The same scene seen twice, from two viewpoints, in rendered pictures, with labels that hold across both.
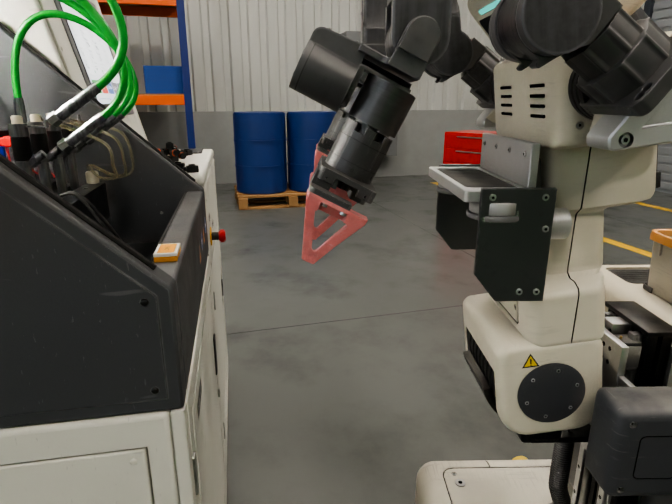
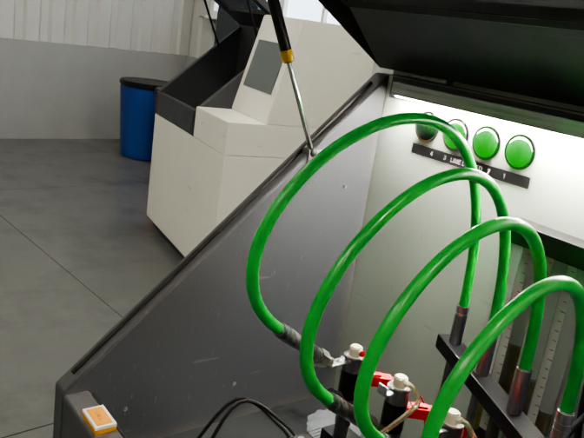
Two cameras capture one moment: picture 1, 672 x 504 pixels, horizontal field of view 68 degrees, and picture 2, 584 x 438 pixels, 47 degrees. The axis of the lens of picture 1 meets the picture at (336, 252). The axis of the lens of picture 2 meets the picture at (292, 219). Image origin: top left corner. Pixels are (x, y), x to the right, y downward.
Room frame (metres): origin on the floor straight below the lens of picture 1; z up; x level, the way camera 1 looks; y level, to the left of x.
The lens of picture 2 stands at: (1.47, 0.06, 1.50)
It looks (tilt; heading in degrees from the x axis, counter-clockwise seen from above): 16 degrees down; 153
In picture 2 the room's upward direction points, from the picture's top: 8 degrees clockwise
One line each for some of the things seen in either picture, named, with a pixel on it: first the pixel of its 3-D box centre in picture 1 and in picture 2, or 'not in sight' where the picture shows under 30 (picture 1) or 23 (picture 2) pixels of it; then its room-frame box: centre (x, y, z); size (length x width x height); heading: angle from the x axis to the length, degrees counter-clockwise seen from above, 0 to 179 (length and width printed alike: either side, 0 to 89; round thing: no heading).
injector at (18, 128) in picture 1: (36, 188); (335, 428); (0.83, 0.50, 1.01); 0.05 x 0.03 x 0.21; 101
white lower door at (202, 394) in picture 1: (211, 457); not in sight; (0.87, 0.26, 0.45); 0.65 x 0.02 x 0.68; 11
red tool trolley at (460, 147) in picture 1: (484, 178); not in sight; (4.84, -1.44, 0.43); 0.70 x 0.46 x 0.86; 41
